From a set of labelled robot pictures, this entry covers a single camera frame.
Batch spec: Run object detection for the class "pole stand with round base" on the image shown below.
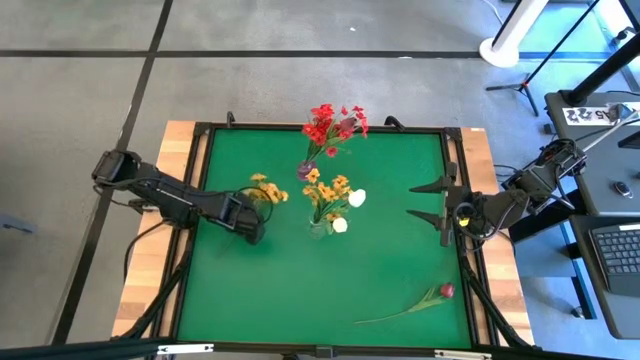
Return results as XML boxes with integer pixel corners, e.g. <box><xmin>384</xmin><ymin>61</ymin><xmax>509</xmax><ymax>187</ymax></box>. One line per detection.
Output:
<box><xmin>478</xmin><ymin>0</ymin><xmax>551</xmax><ymax>69</ymax></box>

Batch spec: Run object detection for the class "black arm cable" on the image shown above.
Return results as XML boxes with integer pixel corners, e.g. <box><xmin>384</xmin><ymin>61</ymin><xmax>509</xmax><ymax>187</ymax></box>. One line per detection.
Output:
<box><xmin>123</xmin><ymin>219</ymin><xmax>169</xmax><ymax>286</ymax></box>

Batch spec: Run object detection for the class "dark grey desk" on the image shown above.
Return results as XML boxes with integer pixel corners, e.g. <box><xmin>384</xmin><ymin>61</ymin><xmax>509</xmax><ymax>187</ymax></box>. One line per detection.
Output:
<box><xmin>568</xmin><ymin>214</ymin><xmax>640</xmax><ymax>341</ymax></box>

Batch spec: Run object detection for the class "black keyboard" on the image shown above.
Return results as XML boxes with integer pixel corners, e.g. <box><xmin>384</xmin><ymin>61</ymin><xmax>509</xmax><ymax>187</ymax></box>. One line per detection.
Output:
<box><xmin>588</xmin><ymin>223</ymin><xmax>640</xmax><ymax>297</ymax></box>

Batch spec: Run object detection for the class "red artificial flower bunch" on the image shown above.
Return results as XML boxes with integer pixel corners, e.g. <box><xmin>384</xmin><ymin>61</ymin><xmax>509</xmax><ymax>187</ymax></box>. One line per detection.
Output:
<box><xmin>301</xmin><ymin>103</ymin><xmax>370</xmax><ymax>166</ymax></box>

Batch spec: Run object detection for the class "black slanted pole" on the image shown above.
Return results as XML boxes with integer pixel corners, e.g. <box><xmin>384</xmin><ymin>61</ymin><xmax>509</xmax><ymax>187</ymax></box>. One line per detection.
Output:
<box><xmin>559</xmin><ymin>32</ymin><xmax>640</xmax><ymax>107</ymax></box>

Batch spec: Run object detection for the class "green table mat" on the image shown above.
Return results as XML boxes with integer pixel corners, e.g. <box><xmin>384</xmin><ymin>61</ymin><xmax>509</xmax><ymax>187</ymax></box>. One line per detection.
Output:
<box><xmin>177</xmin><ymin>128</ymin><xmax>474</xmax><ymax>349</ymax></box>

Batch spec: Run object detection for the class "black table frame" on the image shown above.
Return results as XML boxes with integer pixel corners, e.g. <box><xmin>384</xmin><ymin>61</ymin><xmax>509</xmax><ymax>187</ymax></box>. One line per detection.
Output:
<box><xmin>119</xmin><ymin>119</ymin><xmax>534</xmax><ymax>360</ymax></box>

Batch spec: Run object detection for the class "yellow artificial flower bunch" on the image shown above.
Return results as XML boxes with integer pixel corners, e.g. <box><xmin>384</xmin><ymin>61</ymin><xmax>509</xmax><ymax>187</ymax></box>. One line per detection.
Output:
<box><xmin>248</xmin><ymin>172</ymin><xmax>290</xmax><ymax>205</ymax></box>
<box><xmin>301</xmin><ymin>167</ymin><xmax>354</xmax><ymax>235</ymax></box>

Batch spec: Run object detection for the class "black tripod light stand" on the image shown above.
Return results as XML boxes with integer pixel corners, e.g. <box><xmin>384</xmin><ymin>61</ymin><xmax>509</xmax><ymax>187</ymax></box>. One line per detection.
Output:
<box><xmin>485</xmin><ymin>0</ymin><xmax>601</xmax><ymax>117</ymax></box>

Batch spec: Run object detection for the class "clear glass bottle vase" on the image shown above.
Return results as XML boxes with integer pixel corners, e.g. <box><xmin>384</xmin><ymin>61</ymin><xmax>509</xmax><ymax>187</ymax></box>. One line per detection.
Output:
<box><xmin>307</xmin><ymin>214</ymin><xmax>332</xmax><ymax>241</ymax></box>

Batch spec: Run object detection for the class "red artificial tulip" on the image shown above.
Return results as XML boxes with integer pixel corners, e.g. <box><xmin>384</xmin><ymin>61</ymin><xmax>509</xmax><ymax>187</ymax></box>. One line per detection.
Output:
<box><xmin>353</xmin><ymin>282</ymin><xmax>457</xmax><ymax>325</ymax></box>

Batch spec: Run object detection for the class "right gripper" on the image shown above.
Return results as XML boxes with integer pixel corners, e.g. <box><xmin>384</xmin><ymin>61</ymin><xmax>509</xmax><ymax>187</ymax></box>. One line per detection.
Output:
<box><xmin>406</xmin><ymin>162</ymin><xmax>484</xmax><ymax>249</ymax></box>

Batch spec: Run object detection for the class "purple vase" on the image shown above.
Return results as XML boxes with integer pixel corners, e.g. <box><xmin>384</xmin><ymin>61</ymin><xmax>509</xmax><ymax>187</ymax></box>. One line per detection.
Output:
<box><xmin>296</xmin><ymin>159</ymin><xmax>317</xmax><ymax>182</ymax></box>

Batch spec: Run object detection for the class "white number label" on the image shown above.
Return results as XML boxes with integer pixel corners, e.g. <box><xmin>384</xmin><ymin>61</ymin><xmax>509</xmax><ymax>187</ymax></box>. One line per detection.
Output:
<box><xmin>562</xmin><ymin>102</ymin><xmax>640</xmax><ymax>125</ymax></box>

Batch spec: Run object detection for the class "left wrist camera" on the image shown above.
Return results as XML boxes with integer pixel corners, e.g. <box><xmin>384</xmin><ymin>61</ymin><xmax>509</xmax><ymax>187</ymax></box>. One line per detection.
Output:
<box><xmin>219</xmin><ymin>194</ymin><xmax>242</xmax><ymax>230</ymax></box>

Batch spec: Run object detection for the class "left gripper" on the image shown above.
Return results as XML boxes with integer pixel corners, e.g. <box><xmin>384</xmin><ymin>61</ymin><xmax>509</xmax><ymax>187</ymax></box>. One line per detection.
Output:
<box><xmin>237</xmin><ymin>197</ymin><xmax>267</xmax><ymax>246</ymax></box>

